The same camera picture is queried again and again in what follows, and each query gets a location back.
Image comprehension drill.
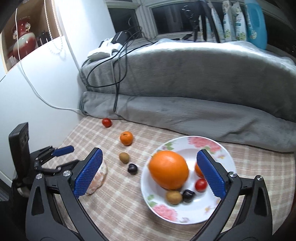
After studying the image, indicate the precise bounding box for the small tangerine with stem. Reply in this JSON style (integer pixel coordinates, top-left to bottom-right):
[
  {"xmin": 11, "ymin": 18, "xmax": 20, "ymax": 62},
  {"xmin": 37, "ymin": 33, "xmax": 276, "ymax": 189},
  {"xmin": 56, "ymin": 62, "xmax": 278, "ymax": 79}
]
[{"xmin": 119, "ymin": 131, "xmax": 133, "ymax": 146}]

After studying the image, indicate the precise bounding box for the grey plush blanket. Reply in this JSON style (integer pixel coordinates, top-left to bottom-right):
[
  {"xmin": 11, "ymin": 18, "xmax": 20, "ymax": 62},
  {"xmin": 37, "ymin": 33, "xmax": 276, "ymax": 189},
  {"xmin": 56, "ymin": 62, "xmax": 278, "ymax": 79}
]
[{"xmin": 78, "ymin": 39, "xmax": 295, "ymax": 152}]

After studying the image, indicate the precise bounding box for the white cable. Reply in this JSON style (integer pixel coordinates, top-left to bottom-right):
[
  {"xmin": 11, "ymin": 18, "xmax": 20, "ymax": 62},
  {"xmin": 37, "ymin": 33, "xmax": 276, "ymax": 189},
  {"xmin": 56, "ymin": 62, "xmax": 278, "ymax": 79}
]
[{"xmin": 14, "ymin": 6, "xmax": 82, "ymax": 112}]

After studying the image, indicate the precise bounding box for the brown longan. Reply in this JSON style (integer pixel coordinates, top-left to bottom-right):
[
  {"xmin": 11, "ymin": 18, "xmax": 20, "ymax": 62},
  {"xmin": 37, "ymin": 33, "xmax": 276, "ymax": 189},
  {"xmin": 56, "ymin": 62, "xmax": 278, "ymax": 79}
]
[
  {"xmin": 166, "ymin": 190, "xmax": 183, "ymax": 205},
  {"xmin": 119, "ymin": 152, "xmax": 130, "ymax": 164}
]

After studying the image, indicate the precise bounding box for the white floral plate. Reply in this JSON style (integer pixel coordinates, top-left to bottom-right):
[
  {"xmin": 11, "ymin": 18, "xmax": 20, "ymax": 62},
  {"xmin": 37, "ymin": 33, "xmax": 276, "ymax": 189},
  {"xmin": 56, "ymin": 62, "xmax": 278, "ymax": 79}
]
[{"xmin": 140, "ymin": 136, "xmax": 236, "ymax": 225}]

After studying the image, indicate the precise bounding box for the floral refill pouch left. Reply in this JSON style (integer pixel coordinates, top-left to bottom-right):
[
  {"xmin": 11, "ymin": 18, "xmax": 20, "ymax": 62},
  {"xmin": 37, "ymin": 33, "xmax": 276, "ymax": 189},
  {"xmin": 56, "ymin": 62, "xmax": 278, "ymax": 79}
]
[{"xmin": 222, "ymin": 1, "xmax": 236, "ymax": 42}]

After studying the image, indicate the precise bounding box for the floral refill pouch right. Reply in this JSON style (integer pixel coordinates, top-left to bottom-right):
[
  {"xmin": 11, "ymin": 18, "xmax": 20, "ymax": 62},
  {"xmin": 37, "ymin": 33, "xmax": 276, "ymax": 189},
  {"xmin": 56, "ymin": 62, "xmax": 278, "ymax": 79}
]
[{"xmin": 232, "ymin": 1, "xmax": 247, "ymax": 41}]

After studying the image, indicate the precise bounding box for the floral refill pouch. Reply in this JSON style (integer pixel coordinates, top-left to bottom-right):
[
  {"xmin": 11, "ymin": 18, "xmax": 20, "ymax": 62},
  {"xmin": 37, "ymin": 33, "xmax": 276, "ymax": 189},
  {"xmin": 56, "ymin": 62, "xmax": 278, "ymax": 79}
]
[
  {"xmin": 222, "ymin": 1, "xmax": 236, "ymax": 42},
  {"xmin": 232, "ymin": 1, "xmax": 247, "ymax": 41}
]

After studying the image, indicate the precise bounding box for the blue detergent bottle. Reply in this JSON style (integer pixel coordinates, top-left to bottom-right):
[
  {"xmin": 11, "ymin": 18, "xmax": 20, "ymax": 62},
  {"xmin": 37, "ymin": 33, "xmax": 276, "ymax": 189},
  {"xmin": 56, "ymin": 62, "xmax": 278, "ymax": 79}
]
[{"xmin": 244, "ymin": 0, "xmax": 267, "ymax": 50}]

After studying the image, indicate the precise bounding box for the black tripod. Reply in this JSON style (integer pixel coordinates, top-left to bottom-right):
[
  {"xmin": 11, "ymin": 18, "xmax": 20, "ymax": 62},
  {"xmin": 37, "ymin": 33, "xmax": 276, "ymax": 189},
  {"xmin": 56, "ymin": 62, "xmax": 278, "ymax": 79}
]
[{"xmin": 182, "ymin": 1, "xmax": 221, "ymax": 43}]

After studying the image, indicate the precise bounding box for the red white vase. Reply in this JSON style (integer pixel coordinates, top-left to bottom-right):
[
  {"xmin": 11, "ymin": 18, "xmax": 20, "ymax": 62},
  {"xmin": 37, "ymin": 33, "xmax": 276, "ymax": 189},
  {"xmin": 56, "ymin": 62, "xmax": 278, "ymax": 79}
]
[{"xmin": 8, "ymin": 16, "xmax": 38, "ymax": 60}]

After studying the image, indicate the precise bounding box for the dark purple grape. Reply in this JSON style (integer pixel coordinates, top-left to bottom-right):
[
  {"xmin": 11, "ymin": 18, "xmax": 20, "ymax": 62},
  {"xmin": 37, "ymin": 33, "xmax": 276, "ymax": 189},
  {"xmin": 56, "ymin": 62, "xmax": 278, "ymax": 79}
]
[{"xmin": 127, "ymin": 163, "xmax": 138, "ymax": 175}]

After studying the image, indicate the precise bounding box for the large orange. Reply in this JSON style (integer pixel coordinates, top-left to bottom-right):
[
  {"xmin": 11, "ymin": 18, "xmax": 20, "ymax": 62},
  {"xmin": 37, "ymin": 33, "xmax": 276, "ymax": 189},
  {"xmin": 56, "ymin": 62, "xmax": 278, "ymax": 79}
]
[{"xmin": 148, "ymin": 151, "xmax": 189, "ymax": 190}]

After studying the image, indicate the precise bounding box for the white power strip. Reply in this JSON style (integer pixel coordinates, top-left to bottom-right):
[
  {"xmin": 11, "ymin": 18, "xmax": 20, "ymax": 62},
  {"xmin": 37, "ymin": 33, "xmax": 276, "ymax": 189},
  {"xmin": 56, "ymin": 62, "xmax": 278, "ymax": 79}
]
[{"xmin": 87, "ymin": 38, "xmax": 123, "ymax": 61}]

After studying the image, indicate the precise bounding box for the black power adapter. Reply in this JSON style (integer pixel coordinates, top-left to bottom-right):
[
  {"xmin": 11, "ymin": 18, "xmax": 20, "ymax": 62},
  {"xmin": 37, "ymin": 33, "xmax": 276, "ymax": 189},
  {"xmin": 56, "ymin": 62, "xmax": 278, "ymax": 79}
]
[{"xmin": 111, "ymin": 31, "xmax": 132, "ymax": 45}]

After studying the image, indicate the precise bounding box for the red cherry tomato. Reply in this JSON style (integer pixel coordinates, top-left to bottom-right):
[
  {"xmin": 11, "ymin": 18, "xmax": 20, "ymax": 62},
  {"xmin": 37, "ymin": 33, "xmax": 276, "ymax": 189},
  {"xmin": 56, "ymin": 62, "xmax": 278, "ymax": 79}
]
[
  {"xmin": 102, "ymin": 118, "xmax": 112, "ymax": 128},
  {"xmin": 195, "ymin": 178, "xmax": 208, "ymax": 192}
]

